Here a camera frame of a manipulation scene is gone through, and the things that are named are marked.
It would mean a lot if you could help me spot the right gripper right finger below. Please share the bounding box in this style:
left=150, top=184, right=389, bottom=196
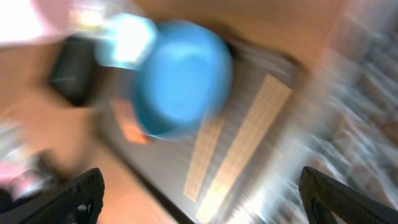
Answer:
left=298, top=166, right=397, bottom=224

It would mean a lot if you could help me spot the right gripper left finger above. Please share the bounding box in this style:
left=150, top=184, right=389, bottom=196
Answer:
left=1, top=167, right=105, bottom=223

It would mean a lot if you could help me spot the grey dishwasher rack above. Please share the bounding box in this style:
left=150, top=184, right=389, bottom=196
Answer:
left=236, top=9, right=398, bottom=224

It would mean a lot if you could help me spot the long wooden chopstick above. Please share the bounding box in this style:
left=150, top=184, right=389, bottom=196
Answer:
left=196, top=75, right=292, bottom=223

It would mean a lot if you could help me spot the orange carrot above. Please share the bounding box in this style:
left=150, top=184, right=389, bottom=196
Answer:
left=111, top=97, right=148, bottom=144

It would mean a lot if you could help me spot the dark brown serving tray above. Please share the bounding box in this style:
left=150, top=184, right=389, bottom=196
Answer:
left=99, top=42, right=302, bottom=223

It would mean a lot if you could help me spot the short wooden chopstick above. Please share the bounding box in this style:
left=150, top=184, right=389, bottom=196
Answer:
left=183, top=116, right=225, bottom=202

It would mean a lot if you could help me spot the black rectangular bin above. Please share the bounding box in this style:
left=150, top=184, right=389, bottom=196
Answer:
left=47, top=35, right=98, bottom=106

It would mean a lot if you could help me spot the dark blue plate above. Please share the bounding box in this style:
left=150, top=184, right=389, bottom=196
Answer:
left=132, top=21, right=233, bottom=139

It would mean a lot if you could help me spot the light blue small bowl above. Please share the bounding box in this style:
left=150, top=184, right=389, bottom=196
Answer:
left=94, top=13, right=158, bottom=70

